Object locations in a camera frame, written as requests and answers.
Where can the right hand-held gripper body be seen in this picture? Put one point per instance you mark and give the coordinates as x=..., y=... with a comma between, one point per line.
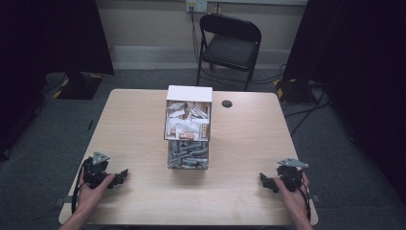
x=292, y=177

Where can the clear bin of items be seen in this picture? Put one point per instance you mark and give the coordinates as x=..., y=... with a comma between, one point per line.
x=189, y=154

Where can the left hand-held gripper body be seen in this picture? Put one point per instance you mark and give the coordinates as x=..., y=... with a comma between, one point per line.
x=95, y=174

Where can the person's right hand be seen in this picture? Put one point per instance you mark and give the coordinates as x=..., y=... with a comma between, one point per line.
x=292, y=199

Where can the black folding chair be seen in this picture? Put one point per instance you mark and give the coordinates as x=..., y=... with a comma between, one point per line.
x=230, y=48

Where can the black curtain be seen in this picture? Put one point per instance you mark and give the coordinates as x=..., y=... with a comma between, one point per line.
x=360, y=80
x=48, y=48

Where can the person's left hand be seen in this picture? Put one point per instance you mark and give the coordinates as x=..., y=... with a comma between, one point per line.
x=91, y=195

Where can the white wall outlet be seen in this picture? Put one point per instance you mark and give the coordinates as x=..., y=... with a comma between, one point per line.
x=196, y=5

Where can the white two-tier storage box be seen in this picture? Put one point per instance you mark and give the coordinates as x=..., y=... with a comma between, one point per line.
x=189, y=127

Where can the grey table bracket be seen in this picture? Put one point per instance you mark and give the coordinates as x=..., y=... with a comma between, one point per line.
x=316, y=198
x=63, y=201

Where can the pile of white brown sachets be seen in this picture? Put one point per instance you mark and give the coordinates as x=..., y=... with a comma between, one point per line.
x=188, y=123

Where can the black stand base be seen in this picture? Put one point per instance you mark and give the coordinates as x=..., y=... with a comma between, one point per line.
x=78, y=87
x=292, y=91

